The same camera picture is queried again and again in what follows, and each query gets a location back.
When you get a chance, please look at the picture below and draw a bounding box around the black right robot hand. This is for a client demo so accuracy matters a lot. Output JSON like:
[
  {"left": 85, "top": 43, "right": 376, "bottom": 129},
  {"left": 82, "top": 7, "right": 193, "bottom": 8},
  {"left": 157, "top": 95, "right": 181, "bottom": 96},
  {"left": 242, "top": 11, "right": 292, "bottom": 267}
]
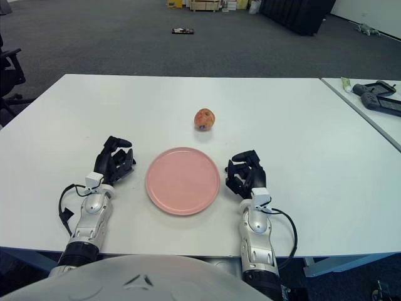
[{"left": 224, "top": 149, "right": 268, "bottom": 200}]

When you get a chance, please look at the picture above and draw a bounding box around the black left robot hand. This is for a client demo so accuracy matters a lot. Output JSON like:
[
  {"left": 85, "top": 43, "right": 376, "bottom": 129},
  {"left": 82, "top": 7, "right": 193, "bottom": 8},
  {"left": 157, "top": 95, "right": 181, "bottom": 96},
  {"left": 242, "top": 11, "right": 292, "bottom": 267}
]
[{"left": 93, "top": 135, "right": 138, "bottom": 186}]

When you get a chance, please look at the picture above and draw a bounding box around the red yellow apple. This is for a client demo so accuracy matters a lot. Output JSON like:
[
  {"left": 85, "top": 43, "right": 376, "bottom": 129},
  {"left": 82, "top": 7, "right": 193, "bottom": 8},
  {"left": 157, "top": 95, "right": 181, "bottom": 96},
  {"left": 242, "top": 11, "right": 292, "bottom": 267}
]
[{"left": 194, "top": 108, "right": 217, "bottom": 132}]

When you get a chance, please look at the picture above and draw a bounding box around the pink round plate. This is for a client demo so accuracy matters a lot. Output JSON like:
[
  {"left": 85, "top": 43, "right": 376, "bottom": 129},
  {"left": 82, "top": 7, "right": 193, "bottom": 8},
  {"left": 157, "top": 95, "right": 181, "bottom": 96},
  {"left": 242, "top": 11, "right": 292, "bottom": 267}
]
[{"left": 145, "top": 146, "right": 221, "bottom": 216}]

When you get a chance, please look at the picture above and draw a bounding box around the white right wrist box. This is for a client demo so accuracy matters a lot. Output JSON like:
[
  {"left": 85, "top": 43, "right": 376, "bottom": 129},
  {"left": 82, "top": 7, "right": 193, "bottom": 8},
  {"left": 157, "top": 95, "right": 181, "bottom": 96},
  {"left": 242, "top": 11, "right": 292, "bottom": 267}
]
[{"left": 252, "top": 187, "right": 272, "bottom": 211}]

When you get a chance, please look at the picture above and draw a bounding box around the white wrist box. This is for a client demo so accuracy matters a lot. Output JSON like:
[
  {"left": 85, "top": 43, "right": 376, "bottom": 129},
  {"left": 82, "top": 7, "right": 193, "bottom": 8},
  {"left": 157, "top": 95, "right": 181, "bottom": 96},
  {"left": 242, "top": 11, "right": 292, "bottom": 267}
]
[
  {"left": 85, "top": 171, "right": 103, "bottom": 191},
  {"left": 252, "top": 187, "right": 272, "bottom": 211}
]

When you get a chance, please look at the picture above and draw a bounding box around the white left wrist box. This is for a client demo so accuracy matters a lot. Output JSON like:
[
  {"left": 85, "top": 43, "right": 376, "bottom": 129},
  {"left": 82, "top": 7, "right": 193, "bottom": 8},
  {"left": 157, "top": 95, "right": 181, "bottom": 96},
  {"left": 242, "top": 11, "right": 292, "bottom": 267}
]
[{"left": 85, "top": 171, "right": 103, "bottom": 191}]

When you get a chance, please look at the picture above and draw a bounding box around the grey white robot torso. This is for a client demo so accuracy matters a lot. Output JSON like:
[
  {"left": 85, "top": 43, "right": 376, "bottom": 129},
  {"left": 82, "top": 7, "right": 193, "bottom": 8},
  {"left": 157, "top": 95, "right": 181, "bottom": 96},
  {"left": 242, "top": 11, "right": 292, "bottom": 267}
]
[{"left": 0, "top": 254, "right": 273, "bottom": 301}]

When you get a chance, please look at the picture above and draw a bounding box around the black office chair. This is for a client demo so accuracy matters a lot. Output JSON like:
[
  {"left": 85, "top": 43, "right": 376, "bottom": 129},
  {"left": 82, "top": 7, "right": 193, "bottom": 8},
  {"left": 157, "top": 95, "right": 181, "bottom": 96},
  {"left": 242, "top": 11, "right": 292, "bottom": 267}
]
[{"left": 0, "top": 31, "right": 35, "bottom": 126}]

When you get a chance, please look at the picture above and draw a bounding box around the black handheld controller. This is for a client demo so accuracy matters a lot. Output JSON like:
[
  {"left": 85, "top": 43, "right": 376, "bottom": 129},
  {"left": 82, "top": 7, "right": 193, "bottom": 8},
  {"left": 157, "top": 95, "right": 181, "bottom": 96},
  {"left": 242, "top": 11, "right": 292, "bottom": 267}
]
[{"left": 352, "top": 80, "right": 397, "bottom": 97}]

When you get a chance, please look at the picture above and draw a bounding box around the black controller with screen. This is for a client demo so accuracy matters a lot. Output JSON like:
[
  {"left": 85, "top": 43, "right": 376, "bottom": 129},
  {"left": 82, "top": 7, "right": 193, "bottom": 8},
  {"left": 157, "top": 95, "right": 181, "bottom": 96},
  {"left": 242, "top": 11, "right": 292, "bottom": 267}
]
[{"left": 360, "top": 92, "right": 401, "bottom": 117}]

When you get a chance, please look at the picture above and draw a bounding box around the black curtain partition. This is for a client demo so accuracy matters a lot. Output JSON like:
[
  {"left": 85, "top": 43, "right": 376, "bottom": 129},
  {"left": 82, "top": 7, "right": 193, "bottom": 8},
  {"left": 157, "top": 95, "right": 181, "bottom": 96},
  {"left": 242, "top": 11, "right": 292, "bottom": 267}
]
[{"left": 259, "top": 0, "right": 338, "bottom": 36}]

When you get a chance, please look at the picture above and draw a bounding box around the wooden crate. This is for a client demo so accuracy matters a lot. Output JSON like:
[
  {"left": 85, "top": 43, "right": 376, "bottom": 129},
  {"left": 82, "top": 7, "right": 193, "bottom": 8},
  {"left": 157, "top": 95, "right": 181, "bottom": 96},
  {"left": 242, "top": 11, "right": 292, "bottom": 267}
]
[{"left": 189, "top": 0, "right": 225, "bottom": 13}]

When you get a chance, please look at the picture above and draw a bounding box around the grey robot dog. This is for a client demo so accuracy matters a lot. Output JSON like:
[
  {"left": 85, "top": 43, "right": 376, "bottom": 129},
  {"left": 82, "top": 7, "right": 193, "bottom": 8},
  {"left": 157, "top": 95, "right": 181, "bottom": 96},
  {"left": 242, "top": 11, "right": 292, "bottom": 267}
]
[{"left": 355, "top": 22, "right": 382, "bottom": 37}]

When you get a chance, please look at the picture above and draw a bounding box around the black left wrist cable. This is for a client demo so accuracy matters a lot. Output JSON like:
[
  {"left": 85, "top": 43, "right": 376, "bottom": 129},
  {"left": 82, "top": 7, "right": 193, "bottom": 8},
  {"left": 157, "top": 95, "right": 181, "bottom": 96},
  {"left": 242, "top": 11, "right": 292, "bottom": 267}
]
[{"left": 58, "top": 183, "right": 95, "bottom": 239}]

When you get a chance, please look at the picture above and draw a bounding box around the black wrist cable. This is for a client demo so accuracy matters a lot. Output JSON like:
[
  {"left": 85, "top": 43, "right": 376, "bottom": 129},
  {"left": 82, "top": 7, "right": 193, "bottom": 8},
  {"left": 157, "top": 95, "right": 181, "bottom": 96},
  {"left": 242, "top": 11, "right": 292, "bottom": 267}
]
[
  {"left": 58, "top": 183, "right": 95, "bottom": 239},
  {"left": 261, "top": 206, "right": 298, "bottom": 270}
]

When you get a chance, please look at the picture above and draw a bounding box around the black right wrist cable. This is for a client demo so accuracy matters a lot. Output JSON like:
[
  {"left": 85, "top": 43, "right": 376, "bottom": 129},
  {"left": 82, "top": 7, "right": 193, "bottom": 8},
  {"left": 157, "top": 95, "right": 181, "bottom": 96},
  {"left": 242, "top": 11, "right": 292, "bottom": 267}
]
[{"left": 261, "top": 206, "right": 298, "bottom": 270}]

